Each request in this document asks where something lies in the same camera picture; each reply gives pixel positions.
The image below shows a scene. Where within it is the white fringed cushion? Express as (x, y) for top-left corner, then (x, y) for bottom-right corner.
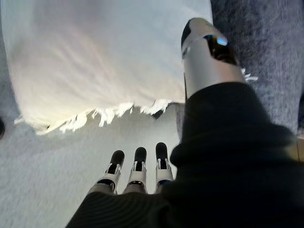
(0, 0), (259, 136)

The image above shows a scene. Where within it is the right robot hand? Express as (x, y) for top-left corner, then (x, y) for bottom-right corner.
(65, 18), (304, 228)

